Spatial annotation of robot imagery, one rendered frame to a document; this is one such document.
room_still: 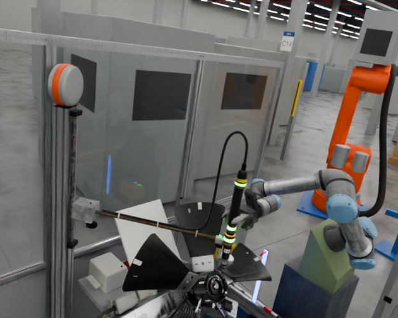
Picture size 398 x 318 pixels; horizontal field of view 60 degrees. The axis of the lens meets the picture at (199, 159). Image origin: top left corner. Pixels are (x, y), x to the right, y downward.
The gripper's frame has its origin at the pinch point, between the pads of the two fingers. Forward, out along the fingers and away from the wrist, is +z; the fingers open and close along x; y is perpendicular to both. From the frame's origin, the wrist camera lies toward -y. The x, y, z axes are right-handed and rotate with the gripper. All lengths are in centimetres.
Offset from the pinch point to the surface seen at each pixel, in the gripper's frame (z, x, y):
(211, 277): 7.0, -2.3, 23.7
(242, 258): -20.4, 2.2, 28.9
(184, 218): 2.7, 20.6, 10.0
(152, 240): 27.6, 11.8, 7.2
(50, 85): 45, 56, -40
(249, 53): -338, 250, -53
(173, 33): -161, 227, -65
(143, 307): 30.3, 9.4, 34.5
